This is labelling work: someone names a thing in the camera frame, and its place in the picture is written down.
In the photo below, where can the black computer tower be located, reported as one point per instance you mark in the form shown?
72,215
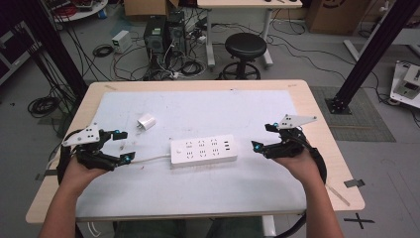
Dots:
176,33
155,39

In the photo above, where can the pale blue table mat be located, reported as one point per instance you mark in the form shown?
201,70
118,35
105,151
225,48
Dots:
198,188

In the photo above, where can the round white table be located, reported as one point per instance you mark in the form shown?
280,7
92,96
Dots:
82,11

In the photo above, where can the person's right hand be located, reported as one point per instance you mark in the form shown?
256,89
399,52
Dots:
303,168

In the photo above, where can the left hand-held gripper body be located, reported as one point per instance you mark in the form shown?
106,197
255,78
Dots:
86,136

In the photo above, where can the person's left hand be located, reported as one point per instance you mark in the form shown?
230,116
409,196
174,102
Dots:
77,177

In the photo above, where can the black round stool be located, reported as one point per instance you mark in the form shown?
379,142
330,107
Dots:
246,46

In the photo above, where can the small cardboard box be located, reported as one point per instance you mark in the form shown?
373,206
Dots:
145,7

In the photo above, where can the white power strip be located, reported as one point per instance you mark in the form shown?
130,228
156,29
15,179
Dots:
203,150

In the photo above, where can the white power supply box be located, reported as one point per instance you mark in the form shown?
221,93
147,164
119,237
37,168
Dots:
121,41

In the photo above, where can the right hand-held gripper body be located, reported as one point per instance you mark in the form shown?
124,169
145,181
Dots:
289,147

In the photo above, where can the grey floor mat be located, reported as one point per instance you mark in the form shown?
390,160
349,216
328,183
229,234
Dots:
360,125

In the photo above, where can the white charger adapter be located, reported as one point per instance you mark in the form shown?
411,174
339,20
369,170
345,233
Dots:
147,122

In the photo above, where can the grey metal shelf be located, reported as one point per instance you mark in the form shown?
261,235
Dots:
15,56

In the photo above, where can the white flat device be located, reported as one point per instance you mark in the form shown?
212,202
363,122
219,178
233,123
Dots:
407,86

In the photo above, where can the large cardboard box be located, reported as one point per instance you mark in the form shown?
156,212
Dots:
336,16

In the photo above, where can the grey tape strip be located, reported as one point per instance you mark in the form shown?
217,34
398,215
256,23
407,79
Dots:
354,183

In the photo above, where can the white table leg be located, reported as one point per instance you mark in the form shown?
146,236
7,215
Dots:
269,228

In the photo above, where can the white desk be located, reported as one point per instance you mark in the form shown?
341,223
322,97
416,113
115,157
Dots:
247,4

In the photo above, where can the light wooden table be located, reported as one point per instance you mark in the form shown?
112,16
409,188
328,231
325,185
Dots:
330,158

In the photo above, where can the black metal post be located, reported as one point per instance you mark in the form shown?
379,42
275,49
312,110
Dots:
373,53
54,49

